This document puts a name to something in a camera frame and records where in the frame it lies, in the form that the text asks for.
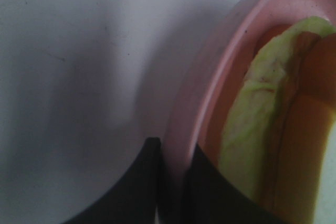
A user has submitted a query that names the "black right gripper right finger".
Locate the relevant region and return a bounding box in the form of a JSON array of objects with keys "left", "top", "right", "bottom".
[{"left": 158, "top": 147, "right": 270, "bottom": 223}]

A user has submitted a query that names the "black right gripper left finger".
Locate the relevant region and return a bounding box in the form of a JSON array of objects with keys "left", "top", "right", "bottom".
[{"left": 66, "top": 137, "right": 161, "bottom": 224}]

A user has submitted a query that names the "white bread sandwich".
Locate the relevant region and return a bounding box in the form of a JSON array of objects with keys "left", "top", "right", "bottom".
[{"left": 218, "top": 16, "right": 335, "bottom": 223}]

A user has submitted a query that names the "pink round plate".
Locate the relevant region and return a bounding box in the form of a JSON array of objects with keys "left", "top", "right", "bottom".
[{"left": 162, "top": 0, "right": 335, "bottom": 184}]

